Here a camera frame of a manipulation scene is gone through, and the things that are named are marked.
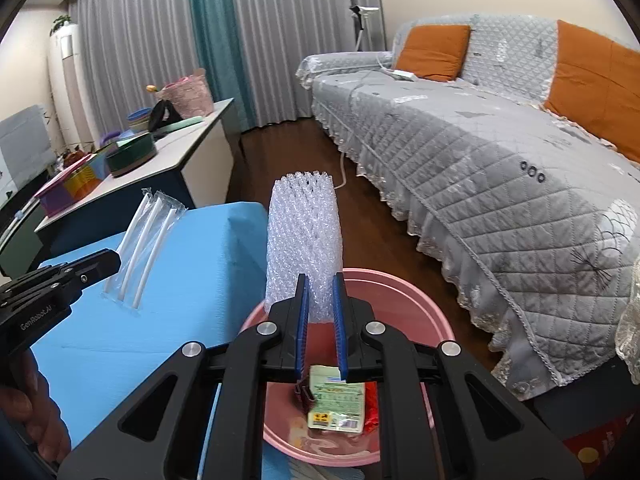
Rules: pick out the pink lace basket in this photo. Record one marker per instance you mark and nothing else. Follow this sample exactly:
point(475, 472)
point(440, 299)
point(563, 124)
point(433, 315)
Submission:
point(190, 95)

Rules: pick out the dark green round tin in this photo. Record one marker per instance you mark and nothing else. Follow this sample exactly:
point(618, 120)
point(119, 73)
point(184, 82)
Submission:
point(132, 157)

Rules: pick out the white power strip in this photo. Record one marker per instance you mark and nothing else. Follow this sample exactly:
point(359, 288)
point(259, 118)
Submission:
point(405, 75)

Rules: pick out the pink plastic basin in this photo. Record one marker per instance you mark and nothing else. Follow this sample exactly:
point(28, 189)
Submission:
point(400, 300)

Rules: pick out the white television cabinet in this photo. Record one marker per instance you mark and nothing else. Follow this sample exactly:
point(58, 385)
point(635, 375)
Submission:
point(20, 245)

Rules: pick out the grey covered television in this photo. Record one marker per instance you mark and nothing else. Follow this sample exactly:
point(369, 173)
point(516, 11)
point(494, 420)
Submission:
point(25, 145)

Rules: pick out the green potted plant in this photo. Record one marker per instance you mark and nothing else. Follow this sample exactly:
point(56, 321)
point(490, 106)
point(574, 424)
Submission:
point(62, 22)

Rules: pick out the red plastic bag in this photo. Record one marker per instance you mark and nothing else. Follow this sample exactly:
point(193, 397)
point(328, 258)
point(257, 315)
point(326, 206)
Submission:
point(371, 410)

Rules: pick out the grey curtain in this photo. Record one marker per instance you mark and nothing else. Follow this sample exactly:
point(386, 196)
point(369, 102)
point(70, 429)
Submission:
point(130, 35)
point(290, 35)

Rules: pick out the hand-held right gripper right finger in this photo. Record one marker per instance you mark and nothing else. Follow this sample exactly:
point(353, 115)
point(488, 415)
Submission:
point(340, 330)

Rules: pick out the red box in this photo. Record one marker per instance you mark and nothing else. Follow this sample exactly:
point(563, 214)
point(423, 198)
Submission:
point(600, 445)

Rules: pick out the stack of coloured bowls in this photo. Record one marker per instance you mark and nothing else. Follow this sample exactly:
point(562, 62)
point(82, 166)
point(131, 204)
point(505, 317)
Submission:
point(139, 121)

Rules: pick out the clear pack of white straws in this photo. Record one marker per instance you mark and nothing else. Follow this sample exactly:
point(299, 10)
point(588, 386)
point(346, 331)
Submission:
point(145, 245)

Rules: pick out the large orange cushion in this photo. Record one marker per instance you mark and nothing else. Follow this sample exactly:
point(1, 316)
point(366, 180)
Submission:
point(595, 80)

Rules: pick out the purple plastic cup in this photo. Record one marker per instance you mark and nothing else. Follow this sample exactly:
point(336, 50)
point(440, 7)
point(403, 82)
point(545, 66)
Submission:
point(111, 137)

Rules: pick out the grey quilted sofa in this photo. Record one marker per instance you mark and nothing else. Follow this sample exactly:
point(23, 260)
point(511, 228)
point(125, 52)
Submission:
point(475, 160)

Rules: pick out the white foam net sleeve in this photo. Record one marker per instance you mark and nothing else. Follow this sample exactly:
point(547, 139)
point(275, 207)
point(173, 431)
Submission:
point(305, 230)

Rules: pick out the green white packet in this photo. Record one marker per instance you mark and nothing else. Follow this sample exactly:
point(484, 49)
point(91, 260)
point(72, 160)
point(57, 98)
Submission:
point(335, 400)

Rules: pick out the light green tray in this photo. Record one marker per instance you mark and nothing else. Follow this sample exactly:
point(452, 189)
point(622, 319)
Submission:
point(180, 124)

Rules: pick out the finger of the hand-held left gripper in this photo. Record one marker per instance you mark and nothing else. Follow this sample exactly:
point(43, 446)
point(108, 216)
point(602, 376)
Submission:
point(100, 269)
point(80, 261)

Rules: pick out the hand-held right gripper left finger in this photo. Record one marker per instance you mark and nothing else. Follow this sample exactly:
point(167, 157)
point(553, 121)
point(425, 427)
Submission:
point(301, 330)

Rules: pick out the beige lace cloth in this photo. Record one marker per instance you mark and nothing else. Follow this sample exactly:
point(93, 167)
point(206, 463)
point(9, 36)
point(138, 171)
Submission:
point(630, 330)

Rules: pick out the person's left hand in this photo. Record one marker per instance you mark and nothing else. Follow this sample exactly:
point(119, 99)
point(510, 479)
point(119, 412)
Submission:
point(40, 425)

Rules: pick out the cream standing air conditioner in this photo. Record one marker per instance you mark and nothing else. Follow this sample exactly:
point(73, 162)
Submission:
point(70, 85)

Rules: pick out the small orange cushion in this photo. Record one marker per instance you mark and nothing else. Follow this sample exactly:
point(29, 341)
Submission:
point(432, 52)

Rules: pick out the teal curtain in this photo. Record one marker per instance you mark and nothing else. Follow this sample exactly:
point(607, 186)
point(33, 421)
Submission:
point(215, 35)

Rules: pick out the brown teapot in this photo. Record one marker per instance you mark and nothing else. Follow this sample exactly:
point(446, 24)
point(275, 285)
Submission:
point(77, 156)

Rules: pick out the white top coffee table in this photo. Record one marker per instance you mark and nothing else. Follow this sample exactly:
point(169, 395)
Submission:
point(200, 160)

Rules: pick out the colourful rectangular tin box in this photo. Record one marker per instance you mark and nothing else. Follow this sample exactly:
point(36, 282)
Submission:
point(75, 185)

